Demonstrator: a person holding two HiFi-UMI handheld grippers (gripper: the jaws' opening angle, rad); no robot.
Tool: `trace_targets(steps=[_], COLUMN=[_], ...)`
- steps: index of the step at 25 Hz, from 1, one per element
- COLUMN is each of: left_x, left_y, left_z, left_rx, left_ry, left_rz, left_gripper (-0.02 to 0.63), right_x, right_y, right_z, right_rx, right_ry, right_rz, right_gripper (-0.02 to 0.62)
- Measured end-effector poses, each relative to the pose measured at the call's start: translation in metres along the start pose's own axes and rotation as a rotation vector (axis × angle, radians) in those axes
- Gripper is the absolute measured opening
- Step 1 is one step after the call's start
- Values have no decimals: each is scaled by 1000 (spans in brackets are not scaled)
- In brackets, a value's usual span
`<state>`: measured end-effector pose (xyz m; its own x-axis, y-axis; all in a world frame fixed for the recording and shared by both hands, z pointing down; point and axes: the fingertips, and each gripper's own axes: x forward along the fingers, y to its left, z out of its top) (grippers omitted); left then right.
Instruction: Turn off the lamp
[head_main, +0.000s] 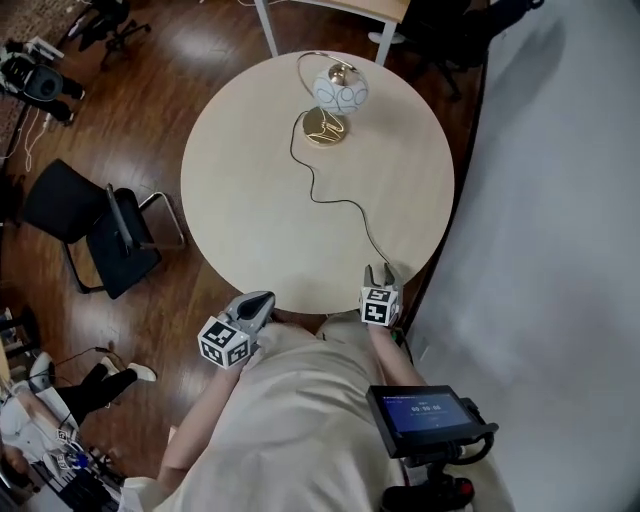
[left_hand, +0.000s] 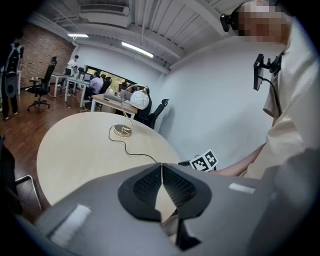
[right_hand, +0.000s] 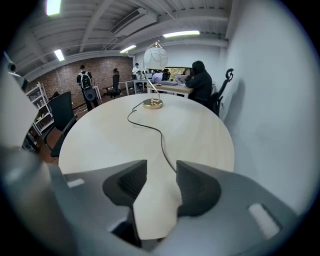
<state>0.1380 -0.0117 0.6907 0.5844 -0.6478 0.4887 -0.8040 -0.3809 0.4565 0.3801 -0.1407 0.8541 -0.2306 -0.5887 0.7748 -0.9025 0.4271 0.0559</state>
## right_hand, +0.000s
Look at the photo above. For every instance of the white stool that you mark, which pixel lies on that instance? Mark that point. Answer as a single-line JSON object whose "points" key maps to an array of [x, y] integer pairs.
{"points": [[96, 87]]}

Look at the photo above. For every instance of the black mesh office chair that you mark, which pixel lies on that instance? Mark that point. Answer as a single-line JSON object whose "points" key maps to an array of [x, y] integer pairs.
{"points": [[62, 112]]}

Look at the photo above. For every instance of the black headrest office chair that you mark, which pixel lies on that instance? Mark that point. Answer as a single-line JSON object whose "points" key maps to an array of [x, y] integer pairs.
{"points": [[216, 98]]}

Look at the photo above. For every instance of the ceiling tube light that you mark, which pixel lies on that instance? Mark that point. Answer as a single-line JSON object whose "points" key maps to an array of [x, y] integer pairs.
{"points": [[59, 54], [127, 49], [181, 34]]}

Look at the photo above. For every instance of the white office desk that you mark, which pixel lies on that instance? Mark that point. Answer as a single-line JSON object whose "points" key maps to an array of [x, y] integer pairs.
{"points": [[140, 80], [125, 82]]}

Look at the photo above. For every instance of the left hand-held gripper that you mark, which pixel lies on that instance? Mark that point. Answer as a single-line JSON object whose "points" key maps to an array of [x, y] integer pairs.
{"points": [[13, 67]]}

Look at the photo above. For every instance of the gray laptop sleeve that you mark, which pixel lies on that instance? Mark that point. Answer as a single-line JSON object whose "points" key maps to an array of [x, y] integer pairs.
{"points": [[168, 84]]}

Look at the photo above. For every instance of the large ceiling light panel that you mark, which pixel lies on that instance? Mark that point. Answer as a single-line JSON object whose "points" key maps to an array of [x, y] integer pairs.
{"points": [[53, 6]]}

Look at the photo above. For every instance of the ceiling air conditioner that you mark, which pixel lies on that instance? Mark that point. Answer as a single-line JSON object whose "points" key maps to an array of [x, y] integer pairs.
{"points": [[130, 22]]}

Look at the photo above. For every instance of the wide window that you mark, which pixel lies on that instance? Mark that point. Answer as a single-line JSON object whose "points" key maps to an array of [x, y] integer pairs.
{"points": [[175, 70]]}

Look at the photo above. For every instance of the wooden office desk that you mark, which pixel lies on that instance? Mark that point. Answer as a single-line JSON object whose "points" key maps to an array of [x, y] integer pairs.
{"points": [[170, 88]]}

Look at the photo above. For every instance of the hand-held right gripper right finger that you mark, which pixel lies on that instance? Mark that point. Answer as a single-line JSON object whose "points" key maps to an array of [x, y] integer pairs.
{"points": [[225, 200]]}

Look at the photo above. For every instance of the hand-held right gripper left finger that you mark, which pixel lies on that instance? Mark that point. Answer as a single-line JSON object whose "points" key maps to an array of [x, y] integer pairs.
{"points": [[95, 185]]}

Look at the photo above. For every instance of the white laptop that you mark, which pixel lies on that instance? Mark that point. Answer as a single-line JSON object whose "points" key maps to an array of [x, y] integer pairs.
{"points": [[181, 78]]}

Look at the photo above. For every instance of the white metal shelf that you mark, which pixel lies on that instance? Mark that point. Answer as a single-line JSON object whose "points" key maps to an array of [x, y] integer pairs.
{"points": [[45, 100]]}

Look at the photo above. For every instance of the black backpack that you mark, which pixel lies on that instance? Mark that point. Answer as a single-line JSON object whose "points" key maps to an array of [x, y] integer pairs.
{"points": [[85, 80]]}

